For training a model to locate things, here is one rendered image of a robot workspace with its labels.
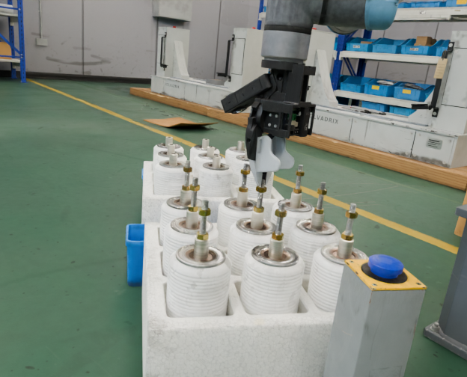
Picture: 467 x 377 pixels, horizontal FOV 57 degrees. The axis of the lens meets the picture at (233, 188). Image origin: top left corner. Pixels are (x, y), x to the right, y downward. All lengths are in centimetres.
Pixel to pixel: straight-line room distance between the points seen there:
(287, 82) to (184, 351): 43
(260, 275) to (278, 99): 28
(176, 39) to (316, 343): 462
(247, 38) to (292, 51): 320
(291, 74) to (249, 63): 322
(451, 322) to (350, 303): 52
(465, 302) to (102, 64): 654
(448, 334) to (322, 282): 42
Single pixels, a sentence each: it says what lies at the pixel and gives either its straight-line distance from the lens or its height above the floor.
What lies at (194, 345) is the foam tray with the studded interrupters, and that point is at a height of 15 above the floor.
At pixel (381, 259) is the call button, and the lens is 54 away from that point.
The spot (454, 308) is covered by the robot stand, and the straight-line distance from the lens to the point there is 103.
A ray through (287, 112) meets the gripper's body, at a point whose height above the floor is 47.
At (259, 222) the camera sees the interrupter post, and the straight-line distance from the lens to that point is 77.
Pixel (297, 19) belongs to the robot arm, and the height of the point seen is 60.
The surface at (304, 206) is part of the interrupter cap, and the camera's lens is 93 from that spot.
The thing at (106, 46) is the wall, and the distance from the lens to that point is 711.
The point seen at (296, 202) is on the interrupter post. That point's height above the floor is 26.
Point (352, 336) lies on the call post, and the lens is 56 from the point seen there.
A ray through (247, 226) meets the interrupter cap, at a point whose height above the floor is 25.
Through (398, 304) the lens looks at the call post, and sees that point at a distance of 54.
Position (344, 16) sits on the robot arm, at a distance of 71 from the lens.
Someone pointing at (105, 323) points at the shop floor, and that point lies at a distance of 95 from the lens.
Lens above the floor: 54
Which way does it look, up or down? 17 degrees down
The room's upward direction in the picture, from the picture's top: 6 degrees clockwise
